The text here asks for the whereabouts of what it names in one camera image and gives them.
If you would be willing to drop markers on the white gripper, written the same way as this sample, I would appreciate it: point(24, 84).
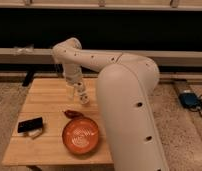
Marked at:
point(74, 77)

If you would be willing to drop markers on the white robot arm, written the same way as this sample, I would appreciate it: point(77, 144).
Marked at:
point(124, 82)

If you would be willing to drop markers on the orange ribbed bowl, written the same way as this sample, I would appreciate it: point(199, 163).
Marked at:
point(81, 135)

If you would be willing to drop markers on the long metal rail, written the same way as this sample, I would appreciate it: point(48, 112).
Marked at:
point(44, 56)

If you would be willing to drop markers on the black rectangular block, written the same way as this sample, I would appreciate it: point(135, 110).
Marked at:
point(29, 125)

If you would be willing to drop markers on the wooden table board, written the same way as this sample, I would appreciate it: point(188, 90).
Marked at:
point(48, 98)

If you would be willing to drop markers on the black table leg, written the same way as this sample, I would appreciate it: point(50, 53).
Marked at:
point(29, 76)

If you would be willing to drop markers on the dark red small object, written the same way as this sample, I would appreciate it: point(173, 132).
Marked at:
point(72, 114)

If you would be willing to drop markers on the blue box on floor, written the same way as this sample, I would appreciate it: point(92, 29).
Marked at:
point(189, 100)

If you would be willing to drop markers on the white object under block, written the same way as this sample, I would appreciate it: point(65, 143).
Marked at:
point(35, 133)

